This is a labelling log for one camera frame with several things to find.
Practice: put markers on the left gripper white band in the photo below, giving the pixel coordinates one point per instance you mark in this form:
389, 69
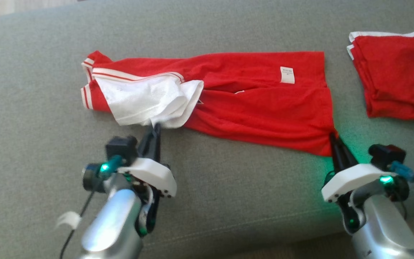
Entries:
153, 174

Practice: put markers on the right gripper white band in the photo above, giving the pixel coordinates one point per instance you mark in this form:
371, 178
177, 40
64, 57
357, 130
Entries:
354, 178

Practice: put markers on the red and white shorts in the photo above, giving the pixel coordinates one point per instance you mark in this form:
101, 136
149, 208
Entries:
264, 108

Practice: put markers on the red shorts with white trim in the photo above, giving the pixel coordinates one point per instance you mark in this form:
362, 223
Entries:
397, 75

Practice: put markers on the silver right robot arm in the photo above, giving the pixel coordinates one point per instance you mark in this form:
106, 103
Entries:
379, 223

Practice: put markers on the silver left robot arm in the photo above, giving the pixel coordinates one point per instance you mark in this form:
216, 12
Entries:
113, 223

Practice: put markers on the large grey sofa ottoman cushion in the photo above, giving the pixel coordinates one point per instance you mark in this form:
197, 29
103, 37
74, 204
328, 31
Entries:
207, 201

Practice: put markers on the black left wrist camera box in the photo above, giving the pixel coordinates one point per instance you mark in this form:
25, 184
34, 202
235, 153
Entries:
120, 149

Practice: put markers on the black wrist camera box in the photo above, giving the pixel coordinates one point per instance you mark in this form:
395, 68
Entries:
120, 149
386, 156

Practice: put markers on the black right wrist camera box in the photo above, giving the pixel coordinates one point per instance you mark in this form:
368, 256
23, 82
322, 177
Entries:
386, 156

